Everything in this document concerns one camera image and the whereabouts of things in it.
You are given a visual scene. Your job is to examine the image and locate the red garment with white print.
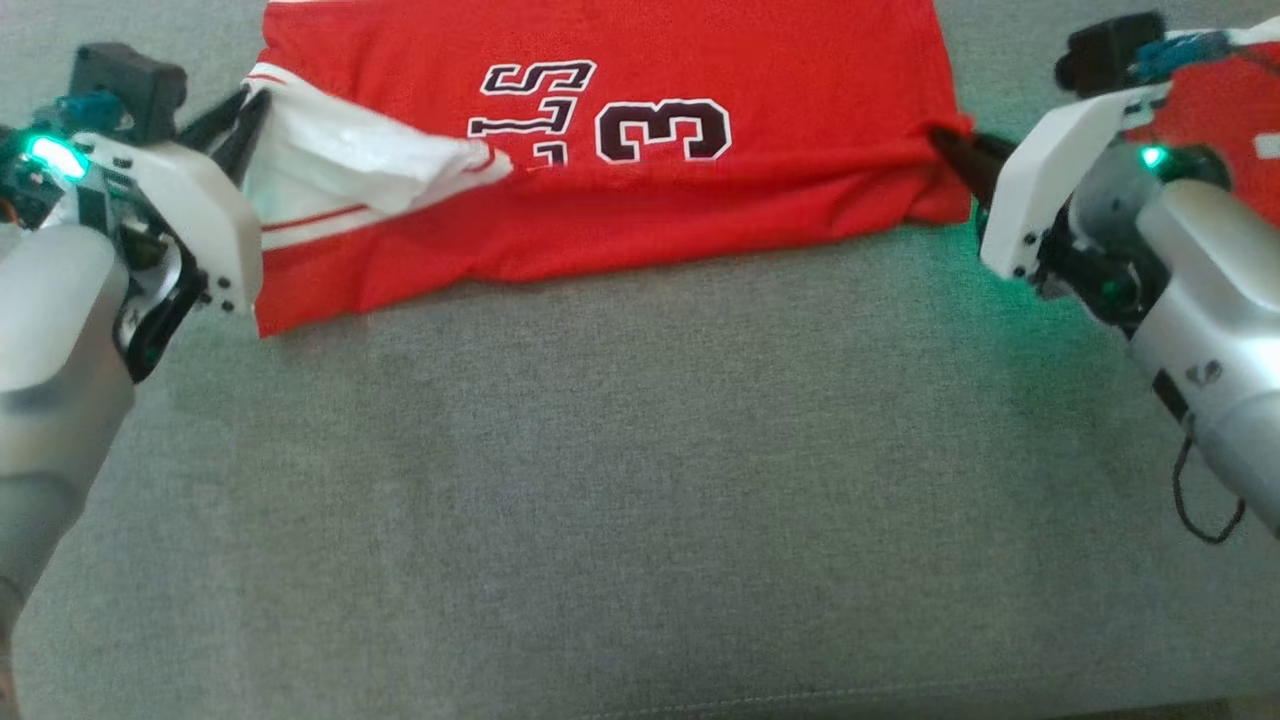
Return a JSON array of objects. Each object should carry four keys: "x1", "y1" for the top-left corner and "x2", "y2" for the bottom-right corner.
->
[{"x1": 1125, "y1": 45, "x2": 1280, "y2": 226}]

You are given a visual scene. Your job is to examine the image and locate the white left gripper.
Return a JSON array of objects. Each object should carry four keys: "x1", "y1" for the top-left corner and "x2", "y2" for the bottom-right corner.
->
[{"x1": 0, "y1": 88, "x2": 271, "y2": 373}]

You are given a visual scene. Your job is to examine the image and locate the thin black arm cable loop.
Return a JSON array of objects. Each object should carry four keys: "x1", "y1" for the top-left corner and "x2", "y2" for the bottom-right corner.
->
[{"x1": 1170, "y1": 435, "x2": 1248, "y2": 546}]

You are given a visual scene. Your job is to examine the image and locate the red Bulls basketball jersey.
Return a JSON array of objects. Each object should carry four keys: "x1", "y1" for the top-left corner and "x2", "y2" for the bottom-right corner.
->
[{"x1": 245, "y1": 0, "x2": 976, "y2": 338}]

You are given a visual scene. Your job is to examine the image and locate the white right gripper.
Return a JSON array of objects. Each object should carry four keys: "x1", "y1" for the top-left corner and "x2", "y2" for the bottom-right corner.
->
[{"x1": 930, "y1": 85, "x2": 1233, "y2": 323}]

